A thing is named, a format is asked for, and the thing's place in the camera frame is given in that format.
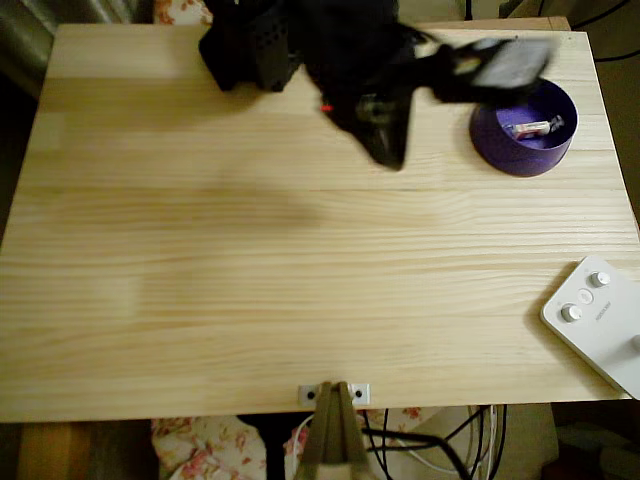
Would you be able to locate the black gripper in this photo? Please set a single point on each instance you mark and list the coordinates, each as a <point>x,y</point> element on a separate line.
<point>376,119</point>

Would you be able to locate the white blue candy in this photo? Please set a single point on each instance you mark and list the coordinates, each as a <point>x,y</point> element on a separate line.
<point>530,130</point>

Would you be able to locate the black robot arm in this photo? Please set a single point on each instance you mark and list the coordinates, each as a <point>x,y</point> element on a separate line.
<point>350,40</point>

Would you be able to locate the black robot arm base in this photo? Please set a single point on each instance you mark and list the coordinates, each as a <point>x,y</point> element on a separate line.
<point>240,55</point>

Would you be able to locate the purple bowl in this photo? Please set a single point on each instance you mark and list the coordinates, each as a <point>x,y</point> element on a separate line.
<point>520,155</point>

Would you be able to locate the wooden board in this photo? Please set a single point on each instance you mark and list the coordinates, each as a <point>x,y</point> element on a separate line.
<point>525,24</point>

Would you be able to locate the floral patterned cloth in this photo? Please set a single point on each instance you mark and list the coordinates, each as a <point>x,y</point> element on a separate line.
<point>175,12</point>
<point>200,450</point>

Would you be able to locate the white control box with knobs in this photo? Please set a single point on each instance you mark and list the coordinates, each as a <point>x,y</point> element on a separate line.
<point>600,340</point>

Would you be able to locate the metal table clamp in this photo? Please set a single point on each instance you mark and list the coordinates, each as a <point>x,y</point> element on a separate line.
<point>332,440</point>

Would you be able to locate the grey curtain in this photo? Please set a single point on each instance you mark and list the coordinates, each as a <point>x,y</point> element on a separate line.
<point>25,40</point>

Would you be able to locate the black camera with mount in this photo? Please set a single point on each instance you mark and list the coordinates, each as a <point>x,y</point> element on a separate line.
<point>510,65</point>

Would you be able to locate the grey metal bracket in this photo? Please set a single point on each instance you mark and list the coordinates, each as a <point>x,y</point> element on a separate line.
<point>305,395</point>

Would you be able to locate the black post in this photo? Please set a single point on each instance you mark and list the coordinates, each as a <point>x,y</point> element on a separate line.
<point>274,460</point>

